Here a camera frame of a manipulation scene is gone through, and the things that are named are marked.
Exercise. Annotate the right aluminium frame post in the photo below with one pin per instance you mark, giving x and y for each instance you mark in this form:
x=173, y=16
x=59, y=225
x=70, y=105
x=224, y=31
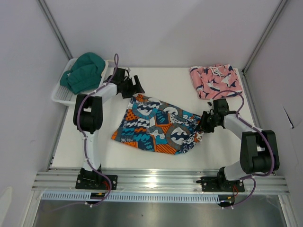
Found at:
x=266, y=33

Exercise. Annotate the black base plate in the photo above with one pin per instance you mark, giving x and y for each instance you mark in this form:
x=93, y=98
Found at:
x=214, y=184
x=96, y=183

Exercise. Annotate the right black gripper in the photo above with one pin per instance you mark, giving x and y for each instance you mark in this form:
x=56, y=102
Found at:
x=202, y=126

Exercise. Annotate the aluminium mounting rail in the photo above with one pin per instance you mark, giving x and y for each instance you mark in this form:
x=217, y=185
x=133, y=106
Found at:
x=155, y=181

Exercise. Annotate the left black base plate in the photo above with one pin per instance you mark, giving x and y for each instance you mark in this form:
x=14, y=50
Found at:
x=96, y=183

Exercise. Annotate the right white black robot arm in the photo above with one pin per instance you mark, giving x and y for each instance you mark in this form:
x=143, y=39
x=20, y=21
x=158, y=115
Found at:
x=258, y=153

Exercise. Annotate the left aluminium frame post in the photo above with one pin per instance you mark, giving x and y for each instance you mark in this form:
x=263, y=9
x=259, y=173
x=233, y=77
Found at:
x=54, y=27

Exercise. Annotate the slotted white cable duct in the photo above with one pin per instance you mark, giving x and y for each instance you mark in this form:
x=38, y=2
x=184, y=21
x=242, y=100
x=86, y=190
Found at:
x=132, y=197

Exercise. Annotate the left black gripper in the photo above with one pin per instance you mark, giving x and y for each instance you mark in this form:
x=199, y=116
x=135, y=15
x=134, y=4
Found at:
x=133, y=91

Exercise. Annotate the blue patterned shorts pile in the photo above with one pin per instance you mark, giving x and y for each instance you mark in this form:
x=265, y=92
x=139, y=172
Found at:
x=153, y=125

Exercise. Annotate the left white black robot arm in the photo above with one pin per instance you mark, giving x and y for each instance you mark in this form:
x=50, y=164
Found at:
x=88, y=117

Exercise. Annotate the teal green shorts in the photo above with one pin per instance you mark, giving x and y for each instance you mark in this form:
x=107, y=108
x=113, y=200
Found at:
x=85, y=74

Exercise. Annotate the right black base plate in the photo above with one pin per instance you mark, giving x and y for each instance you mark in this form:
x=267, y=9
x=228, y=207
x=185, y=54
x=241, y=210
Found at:
x=214, y=184

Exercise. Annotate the pink shark print shorts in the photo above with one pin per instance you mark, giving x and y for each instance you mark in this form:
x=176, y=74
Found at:
x=215, y=82

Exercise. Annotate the aluminium frame post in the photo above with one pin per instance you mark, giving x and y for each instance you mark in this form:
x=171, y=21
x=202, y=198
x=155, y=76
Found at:
x=266, y=33
x=54, y=27

